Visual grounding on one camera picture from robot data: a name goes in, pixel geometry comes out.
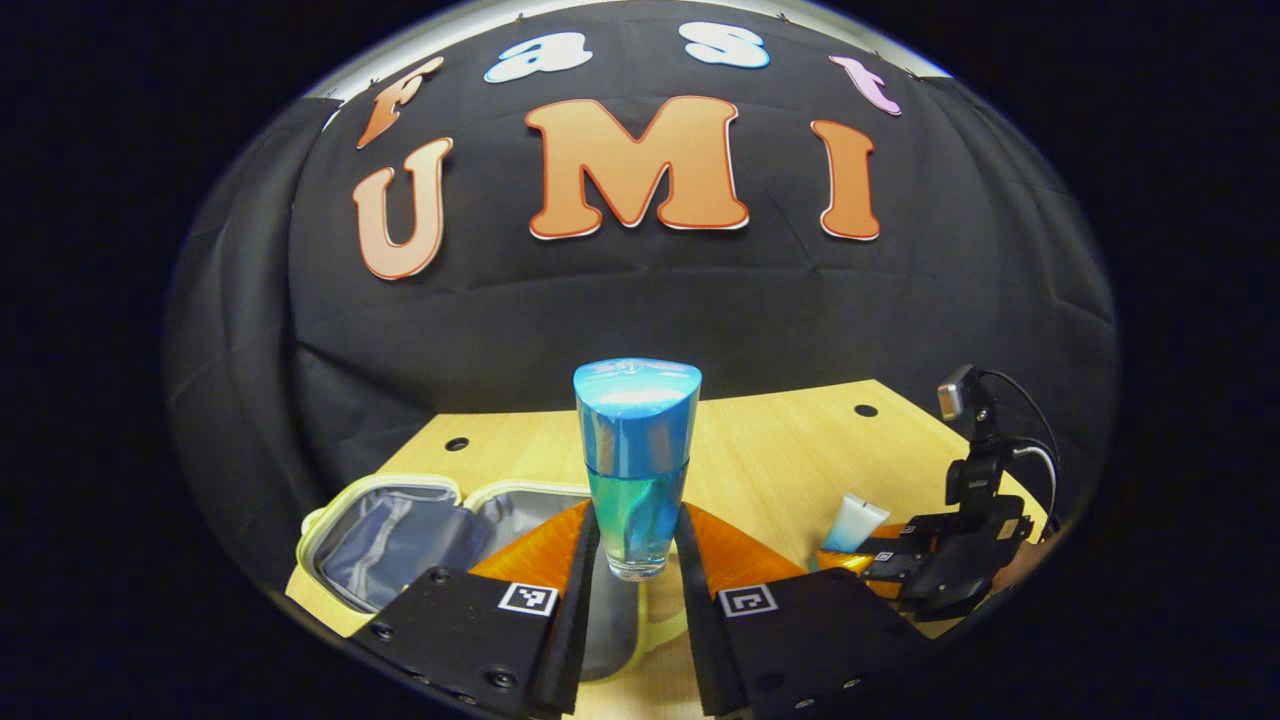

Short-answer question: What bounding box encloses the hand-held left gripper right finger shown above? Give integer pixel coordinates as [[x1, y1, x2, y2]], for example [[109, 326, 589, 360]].
[[675, 503, 936, 719]]

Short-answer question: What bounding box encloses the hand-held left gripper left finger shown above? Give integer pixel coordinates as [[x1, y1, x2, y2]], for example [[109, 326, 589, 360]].
[[350, 500, 601, 719]]

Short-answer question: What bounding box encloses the white and blue tube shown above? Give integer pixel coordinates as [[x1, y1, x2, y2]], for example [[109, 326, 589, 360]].
[[822, 493, 891, 554]]

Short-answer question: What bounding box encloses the blue capped clear bottle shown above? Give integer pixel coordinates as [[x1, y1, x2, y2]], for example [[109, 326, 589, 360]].
[[573, 357, 703, 581]]

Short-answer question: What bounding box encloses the pale yellow suitcase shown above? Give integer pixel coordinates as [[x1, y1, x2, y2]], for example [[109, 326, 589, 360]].
[[296, 473, 691, 686]]

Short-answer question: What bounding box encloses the black backdrop cloth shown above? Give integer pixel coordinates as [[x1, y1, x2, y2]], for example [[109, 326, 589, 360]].
[[165, 0, 1119, 601]]

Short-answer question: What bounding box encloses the black camera cable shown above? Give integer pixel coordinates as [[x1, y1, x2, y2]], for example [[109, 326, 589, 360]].
[[980, 368, 1063, 541]]

